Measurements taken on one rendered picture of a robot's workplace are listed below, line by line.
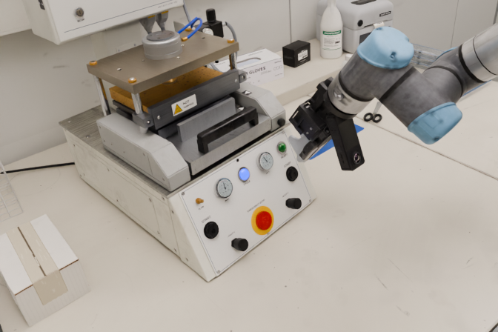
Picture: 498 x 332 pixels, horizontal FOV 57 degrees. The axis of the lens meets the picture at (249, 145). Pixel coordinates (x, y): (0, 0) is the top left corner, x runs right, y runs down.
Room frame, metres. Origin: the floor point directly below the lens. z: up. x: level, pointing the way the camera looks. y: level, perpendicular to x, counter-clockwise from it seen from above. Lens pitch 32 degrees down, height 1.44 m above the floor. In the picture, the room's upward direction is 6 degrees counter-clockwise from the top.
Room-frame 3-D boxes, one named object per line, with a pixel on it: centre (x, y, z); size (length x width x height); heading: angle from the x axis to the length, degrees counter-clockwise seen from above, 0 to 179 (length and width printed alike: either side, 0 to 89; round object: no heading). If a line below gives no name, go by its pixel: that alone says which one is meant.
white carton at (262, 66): (1.45, -0.02, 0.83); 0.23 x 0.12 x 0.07; 117
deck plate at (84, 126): (0.96, 0.18, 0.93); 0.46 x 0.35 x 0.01; 42
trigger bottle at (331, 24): (1.61, -0.34, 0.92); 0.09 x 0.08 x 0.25; 173
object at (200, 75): (0.93, 0.15, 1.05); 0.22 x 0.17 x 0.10; 132
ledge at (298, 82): (1.56, -0.20, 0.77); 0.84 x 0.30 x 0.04; 124
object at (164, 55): (0.97, 0.17, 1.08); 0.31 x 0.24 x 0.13; 132
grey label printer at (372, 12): (1.73, -0.45, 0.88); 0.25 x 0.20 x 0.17; 28
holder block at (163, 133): (0.93, 0.16, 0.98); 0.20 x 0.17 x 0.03; 132
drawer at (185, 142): (0.89, 0.13, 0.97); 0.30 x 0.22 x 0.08; 42
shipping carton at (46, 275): (0.66, 0.44, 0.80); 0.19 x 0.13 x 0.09; 34
